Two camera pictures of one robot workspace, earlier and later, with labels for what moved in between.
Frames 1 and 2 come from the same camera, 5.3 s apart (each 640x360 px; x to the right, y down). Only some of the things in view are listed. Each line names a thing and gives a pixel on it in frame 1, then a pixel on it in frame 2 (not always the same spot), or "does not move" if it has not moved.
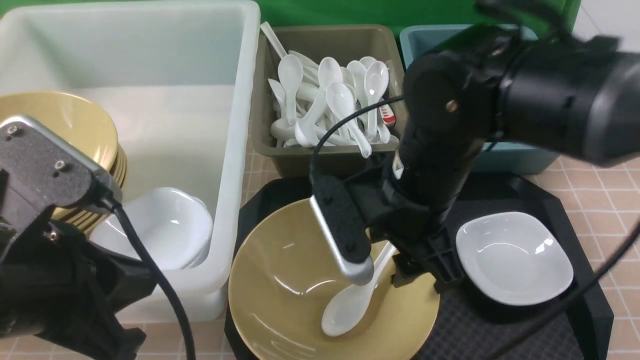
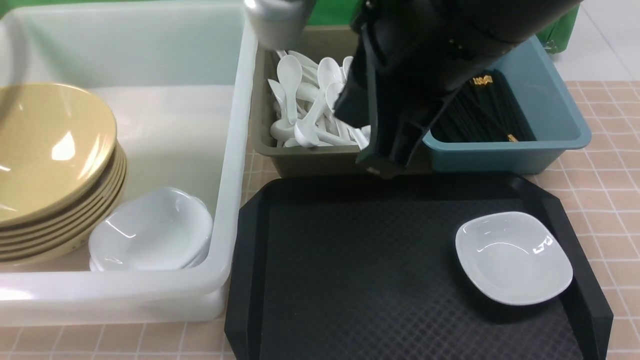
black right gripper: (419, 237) → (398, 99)
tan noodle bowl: (286, 274) → (54, 138)
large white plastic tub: (179, 80) does not move
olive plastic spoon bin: (312, 43) does not move
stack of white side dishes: (175, 224) does not move
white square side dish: (514, 258) does not move
